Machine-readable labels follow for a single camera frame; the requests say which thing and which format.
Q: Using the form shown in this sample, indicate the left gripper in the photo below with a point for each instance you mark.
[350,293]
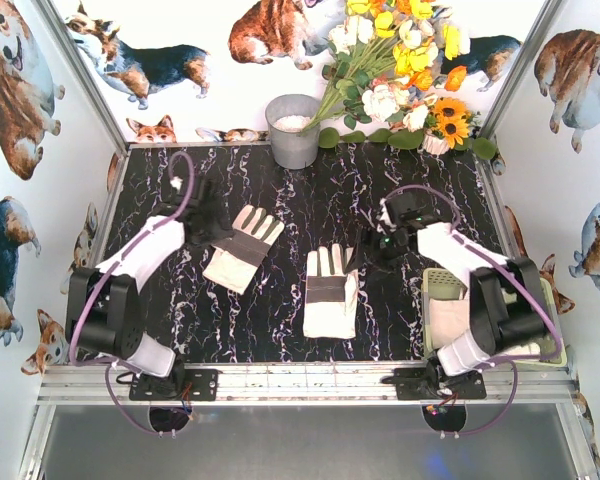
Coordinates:
[212,226]

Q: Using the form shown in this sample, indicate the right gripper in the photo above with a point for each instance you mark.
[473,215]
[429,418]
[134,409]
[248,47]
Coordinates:
[372,242]

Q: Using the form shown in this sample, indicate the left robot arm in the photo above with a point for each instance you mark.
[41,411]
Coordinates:
[104,320]

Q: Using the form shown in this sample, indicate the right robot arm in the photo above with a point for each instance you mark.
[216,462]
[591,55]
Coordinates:
[506,307]

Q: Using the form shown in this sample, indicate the green storage basket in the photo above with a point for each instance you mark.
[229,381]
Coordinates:
[440,284]

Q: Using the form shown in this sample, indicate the grey metal bucket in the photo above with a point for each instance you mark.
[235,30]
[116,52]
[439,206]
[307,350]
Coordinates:
[292,133]

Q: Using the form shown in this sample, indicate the small white flower pot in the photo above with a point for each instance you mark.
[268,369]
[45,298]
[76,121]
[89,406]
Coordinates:
[434,145]

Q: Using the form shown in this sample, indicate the artificial flower bouquet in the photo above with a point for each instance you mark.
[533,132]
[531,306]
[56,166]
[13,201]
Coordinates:
[396,67]

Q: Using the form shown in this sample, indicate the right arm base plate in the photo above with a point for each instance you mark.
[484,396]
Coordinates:
[416,384]

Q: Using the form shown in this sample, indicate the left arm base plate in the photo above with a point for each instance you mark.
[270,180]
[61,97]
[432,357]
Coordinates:
[192,384]

